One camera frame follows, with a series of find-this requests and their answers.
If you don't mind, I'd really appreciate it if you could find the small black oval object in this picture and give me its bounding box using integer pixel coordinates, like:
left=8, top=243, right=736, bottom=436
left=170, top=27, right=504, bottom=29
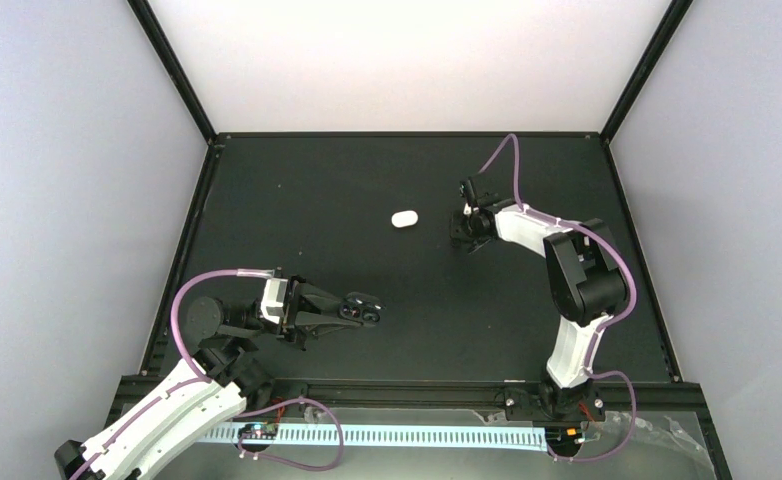
left=338, top=292, right=386, bottom=326

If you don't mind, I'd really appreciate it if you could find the white earbud charging case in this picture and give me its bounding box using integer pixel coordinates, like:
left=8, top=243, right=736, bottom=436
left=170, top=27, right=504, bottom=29
left=391, top=210, right=419, bottom=229

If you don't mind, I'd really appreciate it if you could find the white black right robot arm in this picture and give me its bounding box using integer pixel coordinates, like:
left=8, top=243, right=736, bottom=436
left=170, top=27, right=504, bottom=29
left=449, top=177, right=630, bottom=419

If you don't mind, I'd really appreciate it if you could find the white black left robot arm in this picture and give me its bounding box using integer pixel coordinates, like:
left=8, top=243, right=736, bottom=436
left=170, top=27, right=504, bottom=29
left=54, top=269, right=385, bottom=479

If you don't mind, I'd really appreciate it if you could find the small circuit board left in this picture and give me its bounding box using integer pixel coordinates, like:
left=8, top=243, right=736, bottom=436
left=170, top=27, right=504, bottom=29
left=238, top=422, right=279, bottom=443

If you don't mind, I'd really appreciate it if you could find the small circuit board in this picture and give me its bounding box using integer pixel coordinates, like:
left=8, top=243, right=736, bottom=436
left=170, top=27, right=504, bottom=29
left=238, top=422, right=279, bottom=443
left=545, top=428, right=600, bottom=445

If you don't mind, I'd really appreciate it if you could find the small circuit board right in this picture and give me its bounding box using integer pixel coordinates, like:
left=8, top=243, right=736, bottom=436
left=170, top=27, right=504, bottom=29
left=545, top=428, right=600, bottom=445

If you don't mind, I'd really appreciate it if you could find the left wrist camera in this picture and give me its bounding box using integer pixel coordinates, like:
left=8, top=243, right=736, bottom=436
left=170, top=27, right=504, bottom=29
left=259, top=278, right=288, bottom=325

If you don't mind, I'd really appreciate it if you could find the black front rail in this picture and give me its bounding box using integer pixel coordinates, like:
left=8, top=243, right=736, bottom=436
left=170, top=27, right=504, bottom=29
left=109, top=376, right=704, bottom=409

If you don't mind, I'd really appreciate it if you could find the white slotted cable duct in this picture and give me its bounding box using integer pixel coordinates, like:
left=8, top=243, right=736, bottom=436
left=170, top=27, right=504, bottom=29
left=198, top=423, right=547, bottom=452

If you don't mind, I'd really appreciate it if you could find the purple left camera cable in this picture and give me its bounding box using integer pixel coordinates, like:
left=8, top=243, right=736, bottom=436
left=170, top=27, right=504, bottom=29
left=66, top=268, right=276, bottom=480

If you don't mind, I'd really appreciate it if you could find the purple camera cable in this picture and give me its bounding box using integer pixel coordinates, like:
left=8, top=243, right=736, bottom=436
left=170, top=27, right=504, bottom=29
left=66, top=268, right=276, bottom=480
left=477, top=133, right=639, bottom=392

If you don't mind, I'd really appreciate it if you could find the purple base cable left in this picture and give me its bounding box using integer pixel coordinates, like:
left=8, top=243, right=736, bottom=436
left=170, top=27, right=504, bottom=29
left=231, top=397, right=346, bottom=473

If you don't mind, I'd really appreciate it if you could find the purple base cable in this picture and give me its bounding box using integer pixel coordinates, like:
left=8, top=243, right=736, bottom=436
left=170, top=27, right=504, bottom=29
left=231, top=397, right=346, bottom=473
left=547, top=370, right=639, bottom=464

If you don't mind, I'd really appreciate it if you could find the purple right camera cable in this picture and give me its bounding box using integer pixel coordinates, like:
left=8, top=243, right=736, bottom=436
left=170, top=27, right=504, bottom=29
left=477, top=133, right=639, bottom=392

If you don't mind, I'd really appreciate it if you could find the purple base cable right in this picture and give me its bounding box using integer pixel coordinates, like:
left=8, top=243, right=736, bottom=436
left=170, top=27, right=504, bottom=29
left=547, top=370, right=639, bottom=464

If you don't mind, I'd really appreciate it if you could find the black vertical frame post right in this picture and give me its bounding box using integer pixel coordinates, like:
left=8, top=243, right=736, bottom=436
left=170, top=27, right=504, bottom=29
left=600, top=0, right=693, bottom=144

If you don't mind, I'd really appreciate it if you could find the black vertical frame post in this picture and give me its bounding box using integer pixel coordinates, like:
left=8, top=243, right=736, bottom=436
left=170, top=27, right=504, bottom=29
left=127, top=0, right=217, bottom=145
left=600, top=0, right=693, bottom=144

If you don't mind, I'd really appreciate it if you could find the black vertical frame post left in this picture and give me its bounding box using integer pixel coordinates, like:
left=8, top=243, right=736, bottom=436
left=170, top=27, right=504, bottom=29
left=127, top=0, right=217, bottom=145

